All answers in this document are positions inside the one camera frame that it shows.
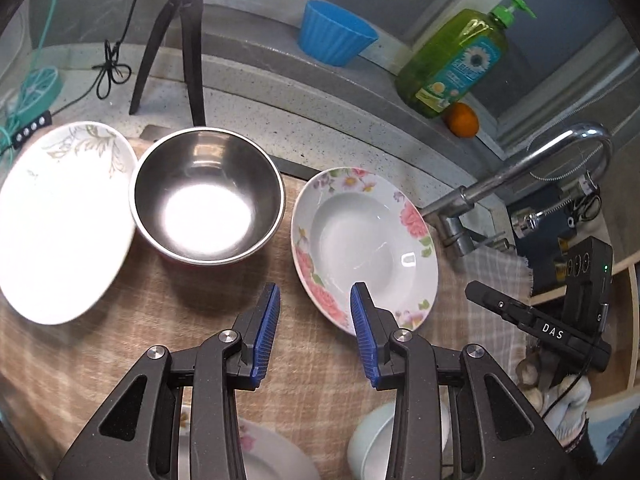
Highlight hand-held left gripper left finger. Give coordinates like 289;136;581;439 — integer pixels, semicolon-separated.
52;282;282;480

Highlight teal cable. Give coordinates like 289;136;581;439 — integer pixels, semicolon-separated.
0;0;63;153

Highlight white plate with leaf print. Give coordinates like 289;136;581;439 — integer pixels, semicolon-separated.
0;121;139;326

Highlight steel bowl with red outside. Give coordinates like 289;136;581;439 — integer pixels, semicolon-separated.
129;127;287;266

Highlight black tripod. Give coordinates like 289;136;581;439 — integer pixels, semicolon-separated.
129;0;216;127

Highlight blue ribbed cup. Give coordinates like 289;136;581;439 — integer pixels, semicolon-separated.
298;0;379;67

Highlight white ceramic bowl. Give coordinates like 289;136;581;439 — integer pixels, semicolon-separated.
346;402;451;480

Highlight black cable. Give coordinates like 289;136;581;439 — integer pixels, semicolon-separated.
50;0;153;116

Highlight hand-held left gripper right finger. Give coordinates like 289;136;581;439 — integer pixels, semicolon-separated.
350;282;583;480

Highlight deep plate with pink flowers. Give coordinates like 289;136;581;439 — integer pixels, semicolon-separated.
291;167;439;338

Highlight teal round fan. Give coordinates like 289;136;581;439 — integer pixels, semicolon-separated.
15;67;63;111

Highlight orange fruit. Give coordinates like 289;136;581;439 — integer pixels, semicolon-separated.
446;102;480;139

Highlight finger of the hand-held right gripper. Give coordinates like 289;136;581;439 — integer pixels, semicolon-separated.
465;281;533;328

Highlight chrome sprayer hose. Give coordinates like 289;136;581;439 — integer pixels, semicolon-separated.
511;179;601;238

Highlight green dish soap bottle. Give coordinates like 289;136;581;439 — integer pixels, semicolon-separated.
395;0;536;120

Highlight checked cloth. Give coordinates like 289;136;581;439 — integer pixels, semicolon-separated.
0;135;533;480

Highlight black inline remote control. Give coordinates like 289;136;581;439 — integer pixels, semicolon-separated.
12;110;53;148

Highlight chrome faucet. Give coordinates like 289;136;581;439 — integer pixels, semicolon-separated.
420;122;615;258

